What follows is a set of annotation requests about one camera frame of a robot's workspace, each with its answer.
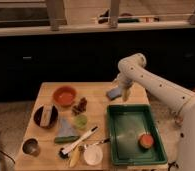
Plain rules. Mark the orange round object in tray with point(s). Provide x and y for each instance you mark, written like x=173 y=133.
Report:
x=146 y=141

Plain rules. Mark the beige block on plate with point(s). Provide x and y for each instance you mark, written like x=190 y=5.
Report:
x=46 y=115

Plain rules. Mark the orange bowl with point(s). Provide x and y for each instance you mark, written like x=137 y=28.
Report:
x=64 y=96

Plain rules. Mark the green plastic tray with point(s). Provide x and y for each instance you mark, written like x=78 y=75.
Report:
x=126 y=124

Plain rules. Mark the white black dish brush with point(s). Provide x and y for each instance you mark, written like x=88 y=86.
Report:
x=63 y=153

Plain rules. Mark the metal spoon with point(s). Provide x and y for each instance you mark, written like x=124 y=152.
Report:
x=85 y=146

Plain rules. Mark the green plastic cup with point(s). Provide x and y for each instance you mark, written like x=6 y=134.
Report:
x=80 y=121

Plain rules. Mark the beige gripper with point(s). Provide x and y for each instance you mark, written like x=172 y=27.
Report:
x=124 y=83

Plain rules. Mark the metal cup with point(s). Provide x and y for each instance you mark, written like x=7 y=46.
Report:
x=31 y=147

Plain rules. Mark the yellow banana toy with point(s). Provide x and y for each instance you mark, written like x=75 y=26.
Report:
x=74 y=157

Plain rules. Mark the blue sponge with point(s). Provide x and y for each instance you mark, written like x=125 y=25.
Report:
x=114 y=93

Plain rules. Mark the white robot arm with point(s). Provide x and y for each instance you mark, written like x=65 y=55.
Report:
x=181 y=100

